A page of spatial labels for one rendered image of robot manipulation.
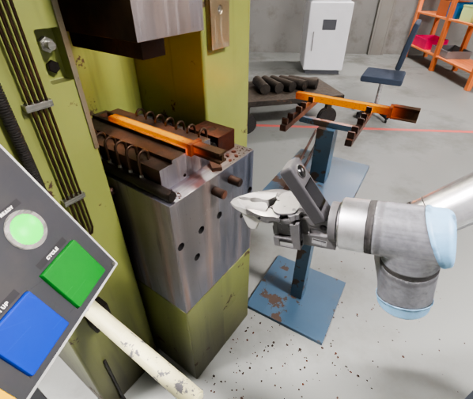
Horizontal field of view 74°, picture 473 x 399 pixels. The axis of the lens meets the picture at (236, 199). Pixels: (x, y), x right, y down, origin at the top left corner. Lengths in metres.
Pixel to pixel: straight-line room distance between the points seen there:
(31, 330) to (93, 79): 0.90
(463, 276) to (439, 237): 1.69
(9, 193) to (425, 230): 0.59
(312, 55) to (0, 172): 5.30
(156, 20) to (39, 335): 0.58
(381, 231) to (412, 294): 0.13
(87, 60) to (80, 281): 0.83
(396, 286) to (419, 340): 1.22
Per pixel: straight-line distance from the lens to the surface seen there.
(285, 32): 7.19
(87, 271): 0.56
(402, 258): 0.55
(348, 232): 0.53
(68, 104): 0.80
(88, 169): 0.86
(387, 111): 1.22
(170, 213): 0.80
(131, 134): 1.00
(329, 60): 5.67
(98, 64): 1.23
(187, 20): 0.80
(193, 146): 0.85
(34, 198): 0.55
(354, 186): 1.25
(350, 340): 1.68
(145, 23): 0.72
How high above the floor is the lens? 1.38
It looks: 36 degrees down
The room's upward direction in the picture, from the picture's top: straight up
